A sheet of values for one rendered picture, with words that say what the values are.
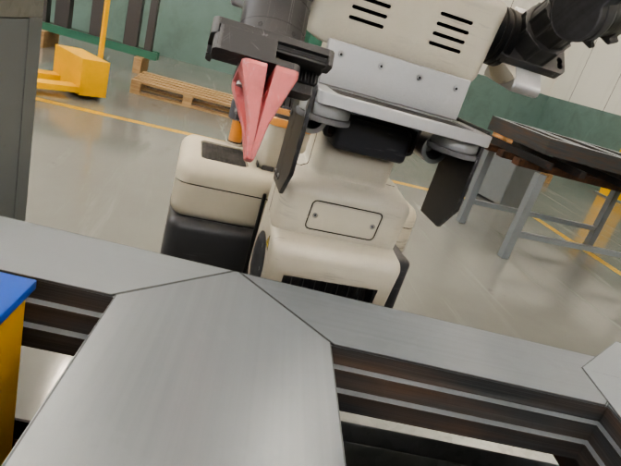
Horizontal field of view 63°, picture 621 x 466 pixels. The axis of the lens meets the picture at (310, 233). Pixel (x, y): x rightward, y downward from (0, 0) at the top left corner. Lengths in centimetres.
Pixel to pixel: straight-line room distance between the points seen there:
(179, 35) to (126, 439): 980
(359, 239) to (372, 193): 8
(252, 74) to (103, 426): 27
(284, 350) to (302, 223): 43
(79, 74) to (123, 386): 482
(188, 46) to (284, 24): 960
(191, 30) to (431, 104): 933
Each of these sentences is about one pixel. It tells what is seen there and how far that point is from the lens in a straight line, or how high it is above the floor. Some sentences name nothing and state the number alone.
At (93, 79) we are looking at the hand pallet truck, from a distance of 515.
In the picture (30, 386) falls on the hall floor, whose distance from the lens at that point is 168.
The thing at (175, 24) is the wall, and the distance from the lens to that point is 1003.
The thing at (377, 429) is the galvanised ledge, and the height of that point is 68.
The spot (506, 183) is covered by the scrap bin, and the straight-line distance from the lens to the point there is 571.
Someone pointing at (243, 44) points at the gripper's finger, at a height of 108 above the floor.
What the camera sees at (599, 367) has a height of 87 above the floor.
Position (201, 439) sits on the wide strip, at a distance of 33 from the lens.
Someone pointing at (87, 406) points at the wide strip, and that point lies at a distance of 34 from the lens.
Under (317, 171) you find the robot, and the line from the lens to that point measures 82.
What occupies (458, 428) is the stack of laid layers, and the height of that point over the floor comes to 82.
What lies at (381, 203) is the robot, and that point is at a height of 88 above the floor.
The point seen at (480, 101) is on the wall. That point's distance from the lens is 1159.
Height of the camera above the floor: 110
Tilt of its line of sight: 21 degrees down
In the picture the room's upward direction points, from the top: 17 degrees clockwise
